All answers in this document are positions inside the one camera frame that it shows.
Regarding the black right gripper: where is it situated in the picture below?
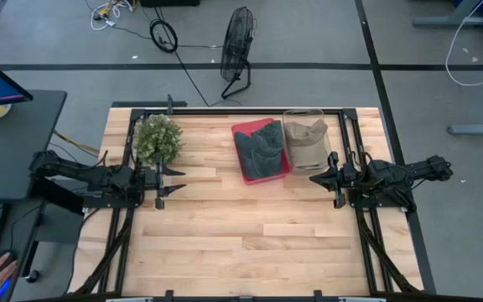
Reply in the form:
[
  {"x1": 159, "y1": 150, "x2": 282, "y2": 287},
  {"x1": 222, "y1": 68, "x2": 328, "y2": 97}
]
[{"x1": 309, "y1": 151, "x2": 365, "y2": 211}]

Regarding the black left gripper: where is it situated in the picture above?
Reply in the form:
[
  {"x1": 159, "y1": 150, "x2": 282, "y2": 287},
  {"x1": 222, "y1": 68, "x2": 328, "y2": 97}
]
[{"x1": 134, "y1": 153, "x2": 188, "y2": 211}]

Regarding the clear plastic bin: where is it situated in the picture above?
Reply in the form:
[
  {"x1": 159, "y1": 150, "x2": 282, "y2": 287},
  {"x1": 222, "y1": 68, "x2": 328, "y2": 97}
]
[{"x1": 282, "y1": 108, "x2": 335, "y2": 175}]

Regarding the red plastic bin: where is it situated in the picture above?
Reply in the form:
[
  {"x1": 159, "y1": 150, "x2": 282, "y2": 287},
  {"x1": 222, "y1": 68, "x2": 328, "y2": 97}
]
[{"x1": 230, "y1": 117, "x2": 292, "y2": 186}]

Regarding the green artificial plant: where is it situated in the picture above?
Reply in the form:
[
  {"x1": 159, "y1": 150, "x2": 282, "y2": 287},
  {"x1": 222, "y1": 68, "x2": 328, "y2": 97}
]
[{"x1": 133, "y1": 113, "x2": 184, "y2": 166}]

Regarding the black floor fan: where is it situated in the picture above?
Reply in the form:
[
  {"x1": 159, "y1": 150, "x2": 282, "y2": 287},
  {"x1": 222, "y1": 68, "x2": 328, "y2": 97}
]
[{"x1": 219, "y1": 5, "x2": 257, "y2": 101}]

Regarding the grey table foot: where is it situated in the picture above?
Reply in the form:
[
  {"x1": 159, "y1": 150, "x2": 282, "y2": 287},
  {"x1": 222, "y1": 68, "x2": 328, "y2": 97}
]
[{"x1": 446, "y1": 122, "x2": 483, "y2": 137}]

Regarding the black desk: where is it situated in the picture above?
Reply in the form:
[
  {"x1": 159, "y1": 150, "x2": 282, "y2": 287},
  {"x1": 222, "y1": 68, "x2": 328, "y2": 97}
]
[{"x1": 0, "y1": 89, "x2": 68, "y2": 302}]

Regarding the black computer mouse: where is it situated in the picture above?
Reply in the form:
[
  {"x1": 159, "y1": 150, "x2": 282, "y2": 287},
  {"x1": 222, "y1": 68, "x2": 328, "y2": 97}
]
[{"x1": 0, "y1": 248, "x2": 18, "y2": 295}]

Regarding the grey table leg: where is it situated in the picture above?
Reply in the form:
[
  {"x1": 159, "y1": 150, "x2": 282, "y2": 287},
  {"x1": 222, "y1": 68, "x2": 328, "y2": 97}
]
[{"x1": 412, "y1": 0, "x2": 483, "y2": 29}]

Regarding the black cable sleeve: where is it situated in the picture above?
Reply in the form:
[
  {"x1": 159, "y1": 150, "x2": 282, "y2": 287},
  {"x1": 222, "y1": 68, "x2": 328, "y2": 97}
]
[
  {"x1": 72, "y1": 207, "x2": 136, "y2": 295},
  {"x1": 355, "y1": 208, "x2": 421, "y2": 294}
]

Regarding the black aluminium table frame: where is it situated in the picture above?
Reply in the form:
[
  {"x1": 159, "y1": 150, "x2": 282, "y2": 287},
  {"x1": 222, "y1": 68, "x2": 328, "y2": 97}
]
[{"x1": 69, "y1": 100, "x2": 438, "y2": 302}]

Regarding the yellow cable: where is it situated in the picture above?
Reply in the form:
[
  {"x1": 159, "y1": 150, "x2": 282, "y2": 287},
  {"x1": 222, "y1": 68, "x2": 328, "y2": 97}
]
[{"x1": 52, "y1": 129, "x2": 101, "y2": 156}]

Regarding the coiled black cable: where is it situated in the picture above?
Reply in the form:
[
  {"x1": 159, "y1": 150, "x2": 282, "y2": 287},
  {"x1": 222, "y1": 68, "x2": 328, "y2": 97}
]
[{"x1": 148, "y1": 6, "x2": 211, "y2": 108}]

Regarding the long white cable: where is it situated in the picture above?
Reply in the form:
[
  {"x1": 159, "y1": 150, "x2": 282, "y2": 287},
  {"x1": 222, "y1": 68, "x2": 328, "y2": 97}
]
[{"x1": 444, "y1": 0, "x2": 483, "y2": 88}]

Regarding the white cable bundle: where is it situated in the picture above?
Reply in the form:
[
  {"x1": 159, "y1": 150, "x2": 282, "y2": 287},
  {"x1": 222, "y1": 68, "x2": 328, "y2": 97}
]
[{"x1": 85, "y1": 0, "x2": 136, "y2": 32}]

